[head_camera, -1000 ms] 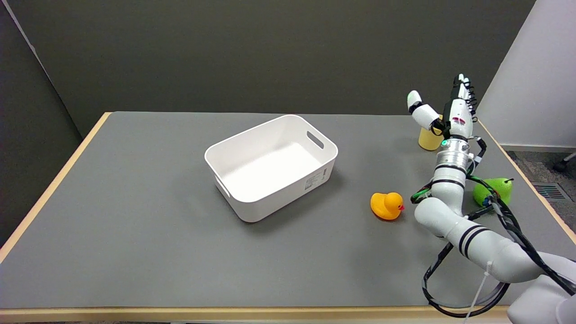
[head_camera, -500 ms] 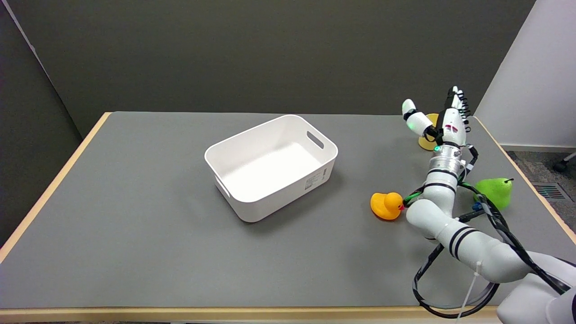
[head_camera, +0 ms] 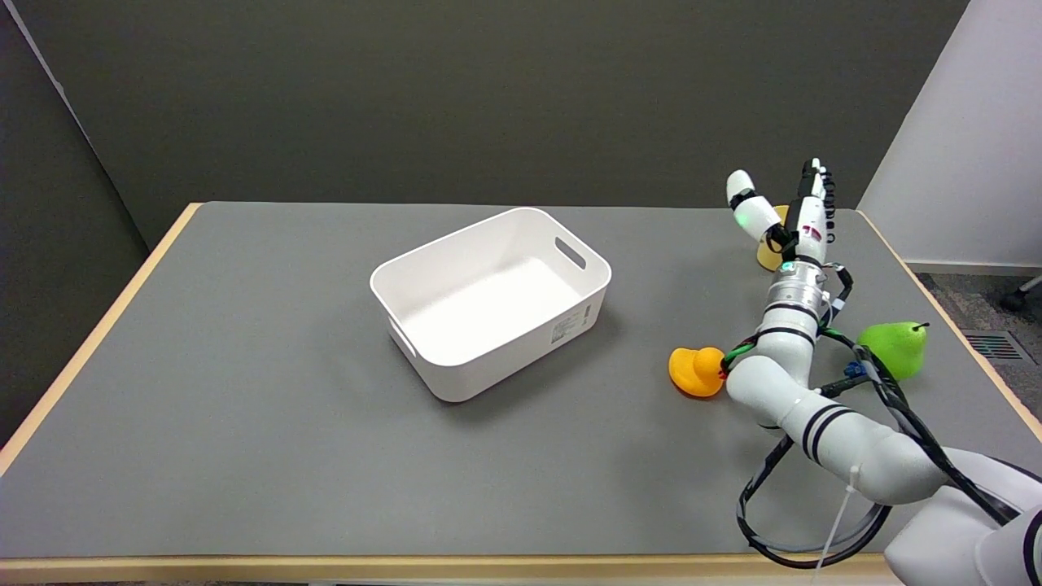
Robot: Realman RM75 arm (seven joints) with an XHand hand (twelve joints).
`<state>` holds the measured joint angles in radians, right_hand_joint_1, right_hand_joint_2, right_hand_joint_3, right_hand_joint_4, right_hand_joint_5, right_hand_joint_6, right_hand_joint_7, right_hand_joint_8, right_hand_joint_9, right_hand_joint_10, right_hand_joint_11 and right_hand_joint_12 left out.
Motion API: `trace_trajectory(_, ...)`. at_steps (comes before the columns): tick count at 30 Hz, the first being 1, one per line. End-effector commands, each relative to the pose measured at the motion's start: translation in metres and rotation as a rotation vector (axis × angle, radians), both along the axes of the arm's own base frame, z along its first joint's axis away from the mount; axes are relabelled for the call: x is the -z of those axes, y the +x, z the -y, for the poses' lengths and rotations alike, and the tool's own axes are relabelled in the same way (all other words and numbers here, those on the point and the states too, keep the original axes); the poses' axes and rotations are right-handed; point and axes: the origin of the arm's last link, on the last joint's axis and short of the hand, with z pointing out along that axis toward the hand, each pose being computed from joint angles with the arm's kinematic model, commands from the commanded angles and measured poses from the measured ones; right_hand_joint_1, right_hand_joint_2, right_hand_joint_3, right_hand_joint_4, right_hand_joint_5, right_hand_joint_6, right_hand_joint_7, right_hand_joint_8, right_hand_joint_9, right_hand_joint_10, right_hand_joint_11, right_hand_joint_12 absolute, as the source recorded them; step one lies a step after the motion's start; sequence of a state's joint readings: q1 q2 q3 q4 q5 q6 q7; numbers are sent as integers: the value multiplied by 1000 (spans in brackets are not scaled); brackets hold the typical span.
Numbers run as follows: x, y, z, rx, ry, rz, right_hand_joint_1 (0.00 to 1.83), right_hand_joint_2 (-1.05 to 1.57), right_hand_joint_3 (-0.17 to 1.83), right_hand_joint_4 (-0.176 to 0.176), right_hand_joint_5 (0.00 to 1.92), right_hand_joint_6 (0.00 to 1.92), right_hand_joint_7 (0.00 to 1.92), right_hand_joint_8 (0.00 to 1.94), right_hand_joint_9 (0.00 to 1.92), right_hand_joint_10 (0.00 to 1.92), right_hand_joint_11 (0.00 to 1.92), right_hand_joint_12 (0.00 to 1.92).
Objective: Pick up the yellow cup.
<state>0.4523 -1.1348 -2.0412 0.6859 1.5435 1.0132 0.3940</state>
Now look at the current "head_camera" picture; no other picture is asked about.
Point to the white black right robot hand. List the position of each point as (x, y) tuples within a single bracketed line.
[(810, 232)]

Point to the yellow plastic cup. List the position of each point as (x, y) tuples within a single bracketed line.
[(767, 256)]

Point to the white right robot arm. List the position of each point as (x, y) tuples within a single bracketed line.
[(847, 439)]

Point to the green toy pear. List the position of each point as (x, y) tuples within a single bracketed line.
[(899, 346)]

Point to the yellow rubber duck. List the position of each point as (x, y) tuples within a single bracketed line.
[(694, 373)]

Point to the black chair caster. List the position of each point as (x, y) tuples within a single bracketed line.
[(1016, 299)]

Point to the black floor vent grille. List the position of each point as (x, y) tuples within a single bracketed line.
[(995, 347)]

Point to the white zip tie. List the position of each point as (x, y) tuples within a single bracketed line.
[(842, 509)]

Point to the white plastic storage bin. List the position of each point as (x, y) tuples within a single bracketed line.
[(488, 317)]

